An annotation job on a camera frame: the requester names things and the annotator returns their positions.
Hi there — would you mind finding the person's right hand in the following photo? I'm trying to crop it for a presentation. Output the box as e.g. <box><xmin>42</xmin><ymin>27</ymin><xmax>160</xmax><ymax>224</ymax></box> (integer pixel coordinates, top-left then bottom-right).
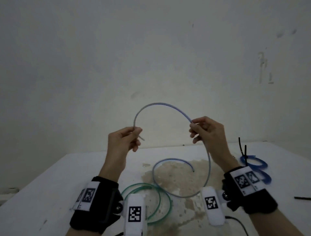
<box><xmin>189</xmin><ymin>116</ymin><xmax>241</xmax><ymax>173</ymax></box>

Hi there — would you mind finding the person's left hand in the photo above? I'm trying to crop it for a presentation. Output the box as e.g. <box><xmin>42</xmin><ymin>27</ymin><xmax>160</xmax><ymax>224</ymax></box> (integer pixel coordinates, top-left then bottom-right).
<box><xmin>98</xmin><ymin>126</ymin><xmax>143</xmax><ymax>183</ymax></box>

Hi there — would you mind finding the solid blue tube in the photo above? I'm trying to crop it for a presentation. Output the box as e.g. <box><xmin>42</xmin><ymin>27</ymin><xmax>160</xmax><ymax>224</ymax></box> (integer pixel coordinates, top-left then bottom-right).
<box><xmin>240</xmin><ymin>155</ymin><xmax>268</xmax><ymax>171</ymax></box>

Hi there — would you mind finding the clear blue striped tube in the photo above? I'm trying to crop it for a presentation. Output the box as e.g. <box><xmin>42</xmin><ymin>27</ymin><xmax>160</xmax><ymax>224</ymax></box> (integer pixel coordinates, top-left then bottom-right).
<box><xmin>133</xmin><ymin>102</ymin><xmax>211</xmax><ymax>199</ymax></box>
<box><xmin>251</xmin><ymin>168</ymin><xmax>272</xmax><ymax>184</ymax></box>

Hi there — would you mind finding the clear green striped tube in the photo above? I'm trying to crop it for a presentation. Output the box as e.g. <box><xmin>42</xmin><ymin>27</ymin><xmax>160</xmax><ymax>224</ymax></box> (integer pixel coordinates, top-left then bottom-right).
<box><xmin>121</xmin><ymin>183</ymin><xmax>173</xmax><ymax>225</ymax></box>

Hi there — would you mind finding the person's right forearm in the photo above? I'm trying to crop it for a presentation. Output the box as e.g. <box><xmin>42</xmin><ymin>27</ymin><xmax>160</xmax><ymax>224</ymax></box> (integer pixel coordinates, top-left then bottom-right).
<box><xmin>252</xmin><ymin>209</ymin><xmax>304</xmax><ymax>236</ymax></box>

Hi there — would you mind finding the white wrist camera with marker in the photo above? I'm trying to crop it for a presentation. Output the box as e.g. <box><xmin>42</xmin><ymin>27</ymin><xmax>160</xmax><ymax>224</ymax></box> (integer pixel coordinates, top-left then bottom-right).
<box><xmin>124</xmin><ymin>194</ymin><xmax>148</xmax><ymax>236</ymax></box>
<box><xmin>200</xmin><ymin>186</ymin><xmax>226</xmax><ymax>227</ymax></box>

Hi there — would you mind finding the black wrist strap with markers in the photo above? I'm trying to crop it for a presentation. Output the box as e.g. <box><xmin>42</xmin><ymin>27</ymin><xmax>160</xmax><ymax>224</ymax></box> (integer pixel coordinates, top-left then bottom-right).
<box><xmin>221</xmin><ymin>166</ymin><xmax>278</xmax><ymax>215</ymax></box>
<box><xmin>70</xmin><ymin>176</ymin><xmax>124</xmax><ymax>235</ymax></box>

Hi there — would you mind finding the black camera cable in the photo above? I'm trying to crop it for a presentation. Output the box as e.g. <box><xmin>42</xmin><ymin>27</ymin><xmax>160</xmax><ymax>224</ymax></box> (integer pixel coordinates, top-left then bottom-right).
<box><xmin>225</xmin><ymin>216</ymin><xmax>249</xmax><ymax>236</ymax></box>

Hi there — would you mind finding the white wall socket box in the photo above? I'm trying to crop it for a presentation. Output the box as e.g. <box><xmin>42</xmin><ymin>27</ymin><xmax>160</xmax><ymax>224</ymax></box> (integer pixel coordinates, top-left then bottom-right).
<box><xmin>0</xmin><ymin>187</ymin><xmax>20</xmax><ymax>195</ymax></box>

